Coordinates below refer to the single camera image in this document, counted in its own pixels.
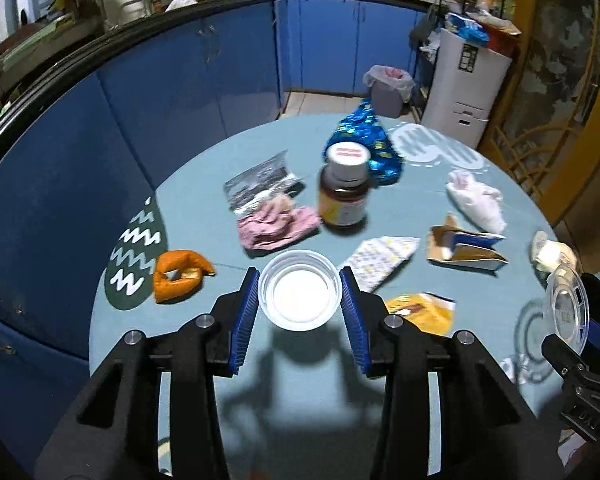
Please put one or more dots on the wooden chair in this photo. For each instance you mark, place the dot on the wooden chair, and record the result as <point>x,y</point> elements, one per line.
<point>525,155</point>

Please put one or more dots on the blue plastic bag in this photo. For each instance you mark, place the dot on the blue plastic bag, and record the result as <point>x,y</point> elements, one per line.
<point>467,27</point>

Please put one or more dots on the silver black foil wrapper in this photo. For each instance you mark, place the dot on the silver black foil wrapper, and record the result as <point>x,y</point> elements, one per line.
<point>260,182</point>

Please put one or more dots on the white cabinet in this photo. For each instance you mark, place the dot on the white cabinet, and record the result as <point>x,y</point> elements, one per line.
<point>460,85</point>

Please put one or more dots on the orange peel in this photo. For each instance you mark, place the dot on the orange peel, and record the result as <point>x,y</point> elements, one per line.
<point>190,262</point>

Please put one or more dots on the grey trash bin with bag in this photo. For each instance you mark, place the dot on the grey trash bin with bag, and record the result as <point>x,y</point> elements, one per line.
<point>385,97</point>

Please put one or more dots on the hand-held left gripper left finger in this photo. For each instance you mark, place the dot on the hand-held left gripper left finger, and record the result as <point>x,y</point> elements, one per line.
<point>245,315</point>

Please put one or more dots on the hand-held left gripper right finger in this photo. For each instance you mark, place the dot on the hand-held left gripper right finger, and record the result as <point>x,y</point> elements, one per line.
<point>352,310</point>

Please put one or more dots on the brown cardboard box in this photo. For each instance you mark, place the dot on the brown cardboard box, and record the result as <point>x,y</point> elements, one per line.
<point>502,35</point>

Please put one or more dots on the white crumpled plastic bag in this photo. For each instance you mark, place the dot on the white crumpled plastic bag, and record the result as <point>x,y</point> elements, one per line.
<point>480,202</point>

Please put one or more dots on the pink wrapper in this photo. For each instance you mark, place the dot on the pink wrapper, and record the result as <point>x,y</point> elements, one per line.
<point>275,225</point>

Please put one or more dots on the white patterned paper wrapper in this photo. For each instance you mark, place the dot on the white patterned paper wrapper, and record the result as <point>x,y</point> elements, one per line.
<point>380,260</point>

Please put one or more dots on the clear plastic lid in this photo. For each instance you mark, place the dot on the clear plastic lid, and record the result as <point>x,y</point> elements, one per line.
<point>565,305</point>

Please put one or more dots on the cream crumpled paper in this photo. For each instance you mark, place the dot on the cream crumpled paper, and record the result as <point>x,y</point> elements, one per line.
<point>550,252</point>

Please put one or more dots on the yellow snack wrapper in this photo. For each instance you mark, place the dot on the yellow snack wrapper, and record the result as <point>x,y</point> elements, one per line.
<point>430,312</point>

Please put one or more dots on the brown pill bottle white cap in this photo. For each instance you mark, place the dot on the brown pill bottle white cap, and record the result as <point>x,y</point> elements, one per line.
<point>342,200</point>

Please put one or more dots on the torn blue cardboard box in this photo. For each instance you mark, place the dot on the torn blue cardboard box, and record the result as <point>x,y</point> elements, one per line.
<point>475,255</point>

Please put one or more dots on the blue foil snack bag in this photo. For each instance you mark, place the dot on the blue foil snack bag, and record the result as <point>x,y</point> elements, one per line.
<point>365,130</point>

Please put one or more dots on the blue kitchen cabinets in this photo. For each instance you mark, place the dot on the blue kitchen cabinets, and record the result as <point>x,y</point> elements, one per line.
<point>180,90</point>

